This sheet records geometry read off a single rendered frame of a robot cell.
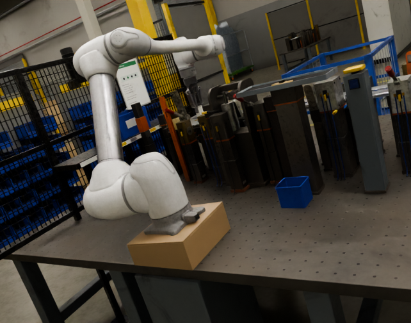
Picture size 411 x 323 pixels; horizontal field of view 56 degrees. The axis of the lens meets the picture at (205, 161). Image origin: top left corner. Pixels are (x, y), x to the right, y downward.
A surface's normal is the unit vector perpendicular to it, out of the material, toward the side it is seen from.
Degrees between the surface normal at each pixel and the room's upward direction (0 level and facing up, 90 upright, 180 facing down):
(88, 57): 65
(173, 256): 90
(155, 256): 90
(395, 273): 0
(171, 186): 84
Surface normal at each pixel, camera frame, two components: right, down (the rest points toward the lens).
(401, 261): -0.29, -0.92
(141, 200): -0.31, 0.37
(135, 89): 0.79, -0.07
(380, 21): -0.55, 0.38
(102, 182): -0.41, -0.24
